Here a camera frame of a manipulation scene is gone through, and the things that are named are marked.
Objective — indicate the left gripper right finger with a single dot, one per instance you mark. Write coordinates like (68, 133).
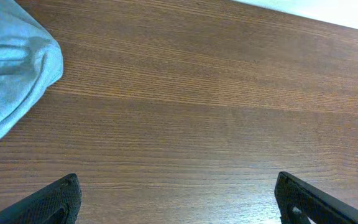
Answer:
(300, 202)

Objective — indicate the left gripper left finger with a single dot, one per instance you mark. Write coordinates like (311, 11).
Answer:
(58, 202)

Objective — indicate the grey t-shirt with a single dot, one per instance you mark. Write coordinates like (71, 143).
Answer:
(30, 61)

